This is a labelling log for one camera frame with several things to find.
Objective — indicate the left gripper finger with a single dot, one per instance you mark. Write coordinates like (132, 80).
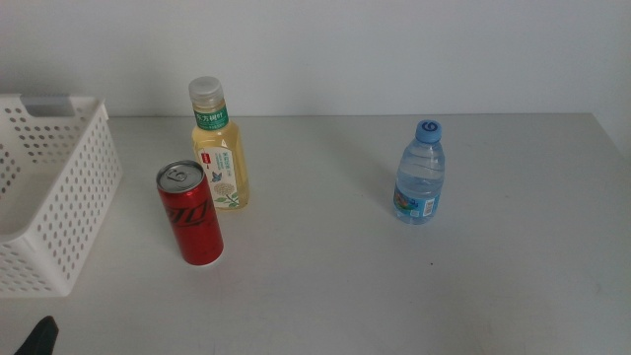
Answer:
(42, 337)

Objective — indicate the red soda can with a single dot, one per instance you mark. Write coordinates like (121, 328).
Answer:
(192, 222)

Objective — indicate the yellow tea bottle green label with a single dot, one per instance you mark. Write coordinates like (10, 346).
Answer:
(219, 163)

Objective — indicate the clear water bottle blue cap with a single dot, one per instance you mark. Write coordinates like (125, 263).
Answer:
(419, 177)

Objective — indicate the white perforated plastic basket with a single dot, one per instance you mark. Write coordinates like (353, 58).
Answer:
(74, 197)

